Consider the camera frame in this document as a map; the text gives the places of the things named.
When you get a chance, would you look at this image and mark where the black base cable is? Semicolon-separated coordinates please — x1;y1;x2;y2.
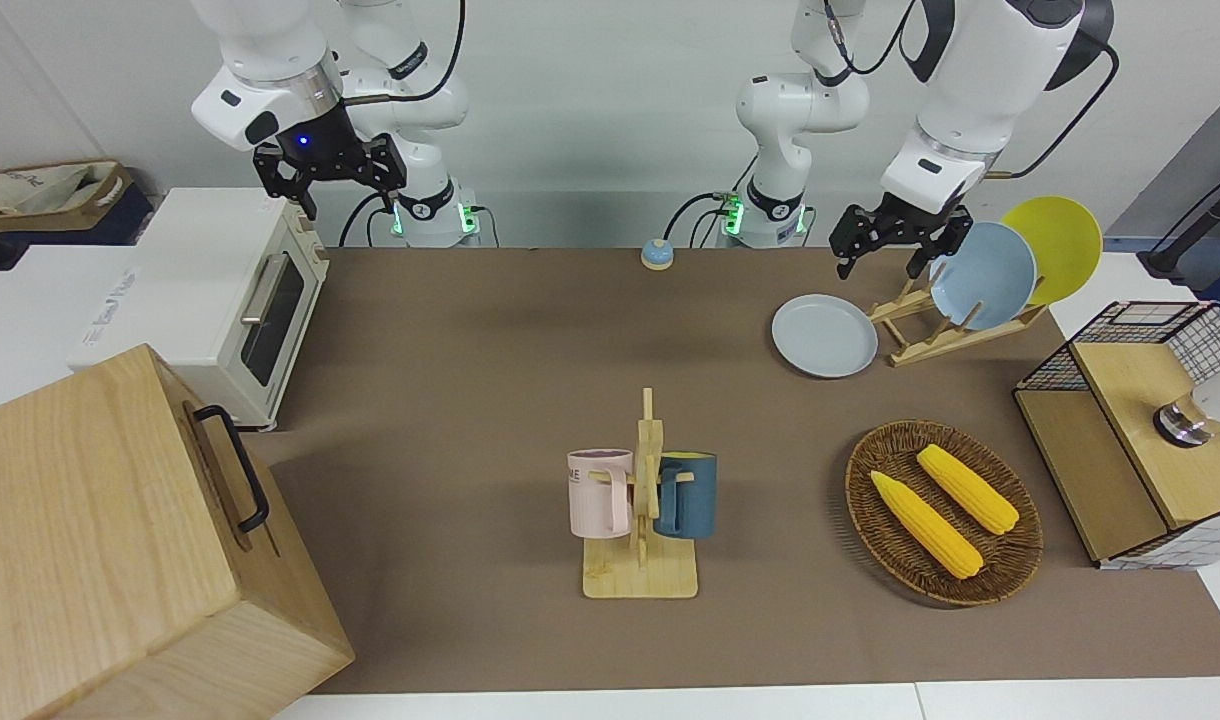
338;190;401;248
665;155;761;249

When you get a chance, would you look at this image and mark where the wooden wire mesh shelf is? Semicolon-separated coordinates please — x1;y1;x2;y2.
1013;300;1220;571

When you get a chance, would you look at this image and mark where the brown wicker basket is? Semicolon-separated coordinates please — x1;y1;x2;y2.
845;420;1045;608

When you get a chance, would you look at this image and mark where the light blue plate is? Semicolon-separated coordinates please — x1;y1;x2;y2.
928;221;1039;332

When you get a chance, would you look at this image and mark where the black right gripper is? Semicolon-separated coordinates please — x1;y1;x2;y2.
253;138;408;222

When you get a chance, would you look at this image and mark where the wooden mug tree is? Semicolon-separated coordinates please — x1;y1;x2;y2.
582;388;699;600

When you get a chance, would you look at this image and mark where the yellow corn cob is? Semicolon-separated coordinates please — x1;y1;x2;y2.
870;470;985;581
916;444;1021;536

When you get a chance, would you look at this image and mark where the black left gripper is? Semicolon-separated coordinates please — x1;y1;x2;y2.
830;195;974;282

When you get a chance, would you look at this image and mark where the wooden plate rack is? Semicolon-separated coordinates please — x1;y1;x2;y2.
860;275;1051;368

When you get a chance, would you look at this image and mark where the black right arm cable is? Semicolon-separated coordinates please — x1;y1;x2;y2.
342;0;468;106

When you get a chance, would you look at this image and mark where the black left base cable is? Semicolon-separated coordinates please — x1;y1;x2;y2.
665;155;761;249

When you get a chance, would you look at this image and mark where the pink mug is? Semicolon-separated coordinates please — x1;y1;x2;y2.
567;448;635;541

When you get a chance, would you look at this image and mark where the cardboard box with bag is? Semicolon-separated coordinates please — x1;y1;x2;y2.
0;160;136;236

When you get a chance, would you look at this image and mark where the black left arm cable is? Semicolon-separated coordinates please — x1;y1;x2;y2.
985;20;1121;181

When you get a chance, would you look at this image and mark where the dark blue storage box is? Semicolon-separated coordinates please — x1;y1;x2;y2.
0;190;156;273

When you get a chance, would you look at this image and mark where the black right base cable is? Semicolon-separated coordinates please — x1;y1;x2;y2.
338;190;401;248

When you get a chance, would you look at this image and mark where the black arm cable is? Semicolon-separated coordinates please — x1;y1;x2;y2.
985;20;1121;181
342;0;468;106

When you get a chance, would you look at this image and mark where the black stand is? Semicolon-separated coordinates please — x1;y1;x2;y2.
1138;165;1220;278

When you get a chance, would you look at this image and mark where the black cabinet handle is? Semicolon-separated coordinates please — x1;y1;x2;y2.
193;404;271;534

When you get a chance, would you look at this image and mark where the dark blue mug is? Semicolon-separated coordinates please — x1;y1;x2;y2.
654;452;719;541

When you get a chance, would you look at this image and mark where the white toaster oven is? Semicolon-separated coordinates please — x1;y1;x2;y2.
67;187;331;433

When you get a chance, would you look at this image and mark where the wooden cabinet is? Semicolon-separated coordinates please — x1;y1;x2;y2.
0;344;356;720

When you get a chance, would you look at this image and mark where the yellow plate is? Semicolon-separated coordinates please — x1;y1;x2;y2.
1000;196;1104;307

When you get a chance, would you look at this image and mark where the gray plate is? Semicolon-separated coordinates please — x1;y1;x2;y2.
771;293;880;379

